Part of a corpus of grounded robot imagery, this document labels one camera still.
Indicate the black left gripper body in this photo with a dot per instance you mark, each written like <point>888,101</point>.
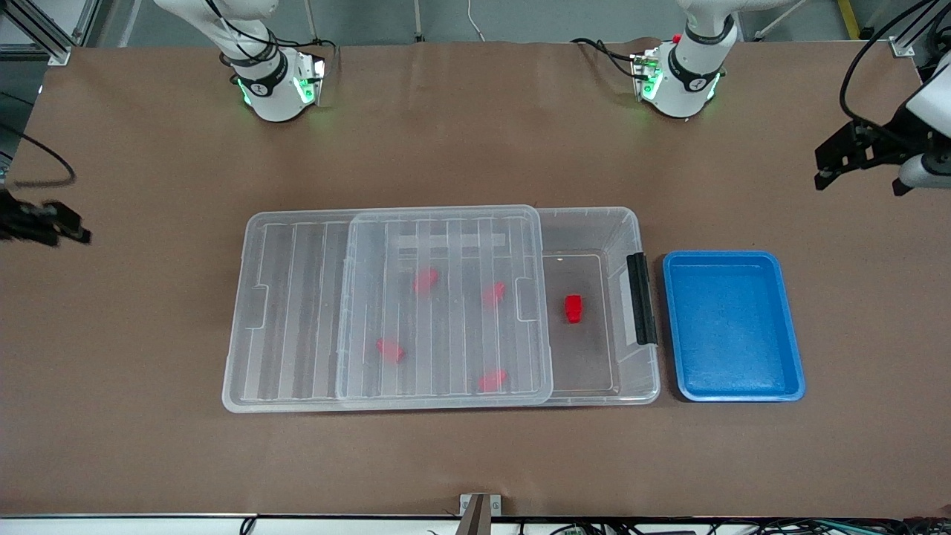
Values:
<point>886,146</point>

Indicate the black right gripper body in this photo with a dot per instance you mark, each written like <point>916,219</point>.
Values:
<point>22,221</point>

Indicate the clear ribbed plastic lid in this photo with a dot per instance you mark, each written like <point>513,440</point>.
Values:
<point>297,319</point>

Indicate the red block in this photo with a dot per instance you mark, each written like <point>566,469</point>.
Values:
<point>494,294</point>
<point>492,380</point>
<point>390,350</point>
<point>426,280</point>
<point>573,308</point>

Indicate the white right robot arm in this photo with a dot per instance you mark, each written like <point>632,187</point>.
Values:
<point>271,96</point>

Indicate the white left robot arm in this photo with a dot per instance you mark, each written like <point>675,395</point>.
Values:
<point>687,85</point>

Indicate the clear plastic storage box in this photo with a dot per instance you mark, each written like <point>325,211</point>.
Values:
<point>594,357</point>

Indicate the blue plastic tray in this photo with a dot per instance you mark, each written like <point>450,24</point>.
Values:
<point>732,327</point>

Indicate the aluminium frame profile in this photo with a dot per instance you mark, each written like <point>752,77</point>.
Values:
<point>44,33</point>

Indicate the small metal bracket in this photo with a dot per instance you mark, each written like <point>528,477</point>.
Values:
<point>465,504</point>

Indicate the brown camera post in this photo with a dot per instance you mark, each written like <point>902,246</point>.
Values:
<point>475,520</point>

